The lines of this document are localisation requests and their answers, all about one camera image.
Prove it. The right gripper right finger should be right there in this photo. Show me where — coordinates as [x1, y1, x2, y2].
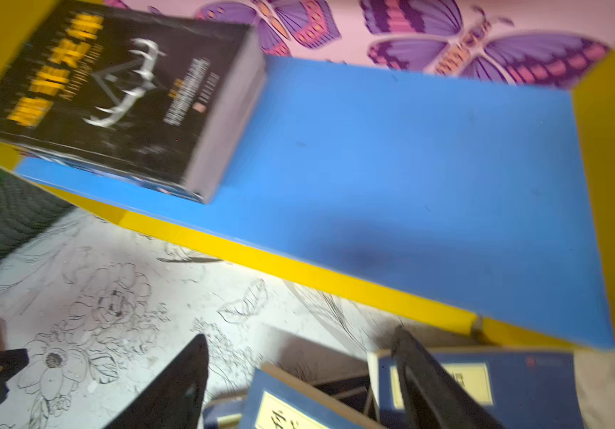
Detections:
[391, 326, 502, 429]

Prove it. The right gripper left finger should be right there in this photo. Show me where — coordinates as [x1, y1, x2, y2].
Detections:
[107, 334, 209, 428]

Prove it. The black antler cover book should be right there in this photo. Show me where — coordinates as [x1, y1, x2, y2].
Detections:
[0, 1, 266, 204]

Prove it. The blue book far right-back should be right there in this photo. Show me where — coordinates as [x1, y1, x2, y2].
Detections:
[367, 347, 586, 428]

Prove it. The top blue thread-bound book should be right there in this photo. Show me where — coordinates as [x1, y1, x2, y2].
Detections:
[239, 363, 382, 429]

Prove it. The beige work glove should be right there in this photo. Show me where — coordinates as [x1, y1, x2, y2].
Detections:
[574, 350, 615, 428]

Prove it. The yellow pink blue bookshelf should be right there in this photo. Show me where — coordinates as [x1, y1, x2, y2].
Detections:
[0, 1, 615, 349]

